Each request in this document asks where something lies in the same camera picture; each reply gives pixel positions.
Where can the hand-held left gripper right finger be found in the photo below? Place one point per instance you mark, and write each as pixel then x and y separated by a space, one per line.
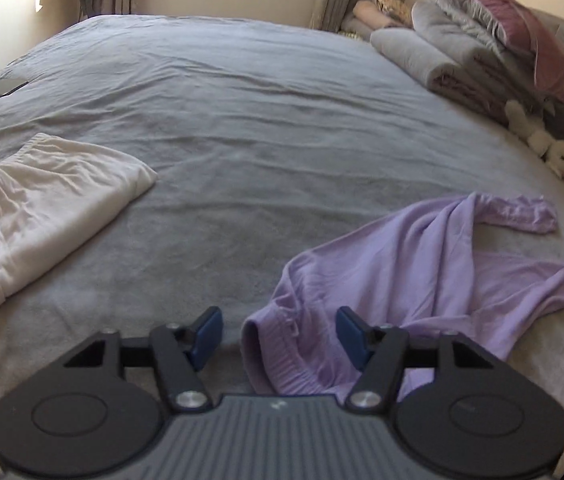
pixel 351 335

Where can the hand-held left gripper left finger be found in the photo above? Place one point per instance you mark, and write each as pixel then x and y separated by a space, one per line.
pixel 207 334

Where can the lilac pants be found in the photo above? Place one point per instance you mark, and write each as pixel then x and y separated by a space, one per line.
pixel 411 270

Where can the cream white pants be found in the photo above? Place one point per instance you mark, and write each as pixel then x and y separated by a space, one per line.
pixel 52 195

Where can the white plush dog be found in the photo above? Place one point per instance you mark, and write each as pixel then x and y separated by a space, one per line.
pixel 559 152

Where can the folded grey quilt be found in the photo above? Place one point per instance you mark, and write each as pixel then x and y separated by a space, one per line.
pixel 461 35

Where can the pink velvet pillow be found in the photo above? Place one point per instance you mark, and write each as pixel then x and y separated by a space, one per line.
pixel 521 25

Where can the dark hanging cloth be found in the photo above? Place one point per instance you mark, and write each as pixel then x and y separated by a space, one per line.
pixel 88 0

